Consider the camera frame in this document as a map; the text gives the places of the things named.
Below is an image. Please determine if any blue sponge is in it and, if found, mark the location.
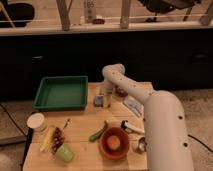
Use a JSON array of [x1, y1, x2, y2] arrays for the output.
[[94, 95, 104, 107]]

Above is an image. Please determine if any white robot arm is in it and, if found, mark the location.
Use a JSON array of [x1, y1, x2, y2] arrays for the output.
[[101, 64, 194, 171]]

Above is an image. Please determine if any dark red bowl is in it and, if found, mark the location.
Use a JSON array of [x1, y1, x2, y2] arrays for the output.
[[115, 86, 128, 97]]

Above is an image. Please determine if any blue and white packet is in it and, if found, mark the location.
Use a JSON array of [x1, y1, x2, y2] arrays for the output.
[[123, 99, 143, 117]]

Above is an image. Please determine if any black and white tool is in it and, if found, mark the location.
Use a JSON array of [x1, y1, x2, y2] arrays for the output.
[[121, 120, 144, 135]]

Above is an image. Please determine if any green cucumber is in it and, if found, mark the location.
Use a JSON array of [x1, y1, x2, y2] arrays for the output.
[[89, 121, 108, 142]]

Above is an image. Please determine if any green plastic tray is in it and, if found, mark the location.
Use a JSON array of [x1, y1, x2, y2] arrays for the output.
[[33, 76, 88, 111]]

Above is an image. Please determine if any orange fruit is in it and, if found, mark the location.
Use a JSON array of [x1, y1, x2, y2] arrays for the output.
[[107, 135, 120, 150]]

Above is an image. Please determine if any orange clay bowl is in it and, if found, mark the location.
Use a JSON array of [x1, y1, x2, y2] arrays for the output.
[[98, 127, 130, 160]]

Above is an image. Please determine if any dark red grape bunch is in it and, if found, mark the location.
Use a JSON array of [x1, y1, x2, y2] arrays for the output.
[[51, 120, 70, 154]]

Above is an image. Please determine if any metal cup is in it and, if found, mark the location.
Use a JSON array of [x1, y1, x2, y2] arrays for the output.
[[132, 137, 146, 154]]

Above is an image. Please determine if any light green cup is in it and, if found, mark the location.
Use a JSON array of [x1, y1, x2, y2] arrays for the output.
[[55, 144, 74, 163]]

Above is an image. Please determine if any white cup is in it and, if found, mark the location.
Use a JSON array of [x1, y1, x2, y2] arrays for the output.
[[27, 113, 47, 132]]

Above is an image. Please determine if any yellow corn cob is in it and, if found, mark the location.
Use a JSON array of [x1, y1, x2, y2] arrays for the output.
[[40, 126, 55, 152]]

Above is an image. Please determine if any black office chair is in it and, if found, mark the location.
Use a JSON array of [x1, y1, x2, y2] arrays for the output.
[[138, 0, 202, 22]]

